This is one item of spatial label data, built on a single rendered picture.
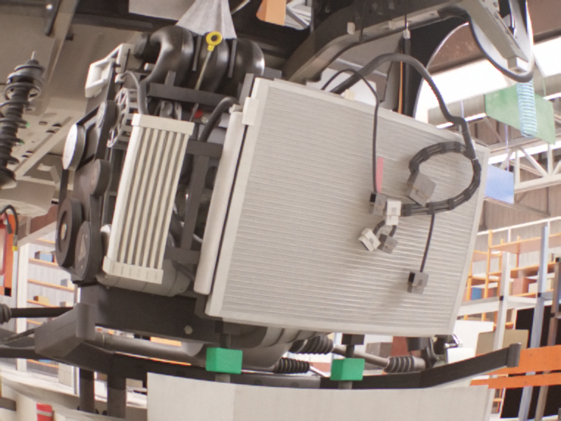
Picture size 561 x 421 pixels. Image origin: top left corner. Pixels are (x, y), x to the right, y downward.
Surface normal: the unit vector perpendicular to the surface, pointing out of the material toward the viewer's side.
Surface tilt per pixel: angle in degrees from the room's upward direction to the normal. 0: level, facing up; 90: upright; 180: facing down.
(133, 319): 90
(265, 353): 129
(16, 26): 90
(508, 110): 90
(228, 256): 106
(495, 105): 90
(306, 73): 153
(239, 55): 81
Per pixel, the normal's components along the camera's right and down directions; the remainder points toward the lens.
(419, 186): 0.44, 0.16
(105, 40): 0.26, 0.59
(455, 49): -0.88, -0.15
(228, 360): 0.47, -0.11
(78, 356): 0.96, 0.03
